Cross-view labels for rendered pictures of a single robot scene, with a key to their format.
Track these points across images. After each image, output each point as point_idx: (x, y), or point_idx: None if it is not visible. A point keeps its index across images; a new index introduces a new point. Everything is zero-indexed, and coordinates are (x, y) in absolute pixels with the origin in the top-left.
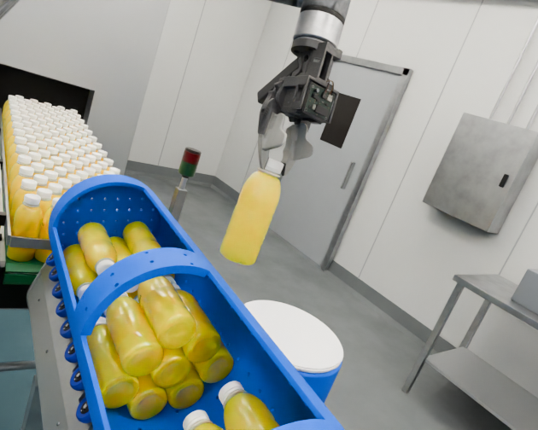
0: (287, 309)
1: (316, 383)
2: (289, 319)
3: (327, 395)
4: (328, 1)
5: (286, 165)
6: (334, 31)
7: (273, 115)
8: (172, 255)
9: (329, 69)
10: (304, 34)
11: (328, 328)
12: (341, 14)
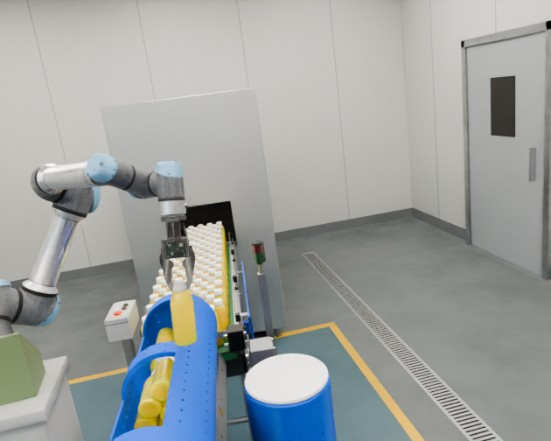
0: (297, 358)
1: (290, 411)
2: (292, 367)
3: (317, 420)
4: (162, 195)
5: (186, 283)
6: (171, 208)
7: (165, 261)
8: (156, 347)
9: (173, 230)
10: (160, 215)
11: (324, 367)
12: (171, 197)
